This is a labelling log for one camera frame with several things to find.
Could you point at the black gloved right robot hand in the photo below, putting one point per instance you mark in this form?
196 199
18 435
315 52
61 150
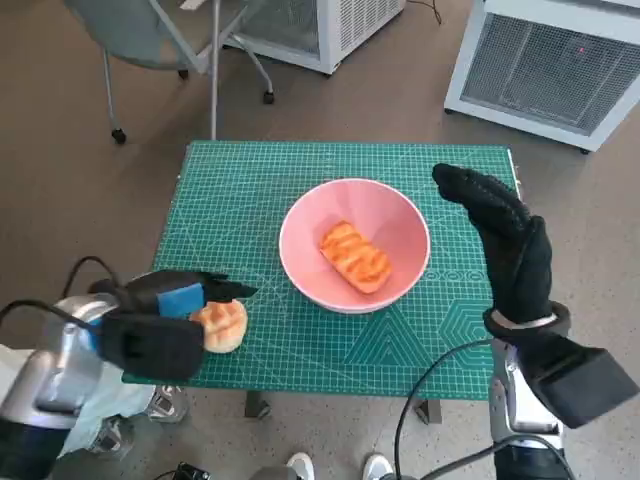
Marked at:
515 250

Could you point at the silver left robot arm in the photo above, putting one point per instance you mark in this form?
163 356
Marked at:
60 360

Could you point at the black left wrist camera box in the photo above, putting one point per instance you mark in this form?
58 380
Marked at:
155 345

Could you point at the grey wheeled chair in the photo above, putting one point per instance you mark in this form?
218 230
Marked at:
145 35

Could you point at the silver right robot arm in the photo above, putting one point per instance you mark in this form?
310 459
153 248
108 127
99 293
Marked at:
520 415

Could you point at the white metal pole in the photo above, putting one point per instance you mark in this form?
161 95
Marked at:
215 75

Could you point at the pink bowl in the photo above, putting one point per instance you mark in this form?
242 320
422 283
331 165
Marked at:
310 230

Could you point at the long striped toy bread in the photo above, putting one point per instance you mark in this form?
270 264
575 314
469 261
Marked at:
355 257

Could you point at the white mesh cabinet, red light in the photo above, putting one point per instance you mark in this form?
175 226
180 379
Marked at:
530 70

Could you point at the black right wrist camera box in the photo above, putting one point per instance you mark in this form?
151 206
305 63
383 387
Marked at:
590 385

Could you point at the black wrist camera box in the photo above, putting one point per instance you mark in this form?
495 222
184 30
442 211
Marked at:
155 345
590 385

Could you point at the white shoe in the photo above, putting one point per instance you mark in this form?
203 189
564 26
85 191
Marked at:
301 466
378 466

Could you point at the white louvred mesh cabinet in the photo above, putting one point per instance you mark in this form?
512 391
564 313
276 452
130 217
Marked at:
350 25

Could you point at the green cutting mat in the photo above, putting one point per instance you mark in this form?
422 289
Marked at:
350 165

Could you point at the grey table leg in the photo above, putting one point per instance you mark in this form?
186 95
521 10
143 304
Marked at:
257 405
428 412

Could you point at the round toy bread bun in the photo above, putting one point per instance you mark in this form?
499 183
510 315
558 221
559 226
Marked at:
225 325

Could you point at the black left robot hand, blue tape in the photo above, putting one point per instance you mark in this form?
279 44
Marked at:
180 297

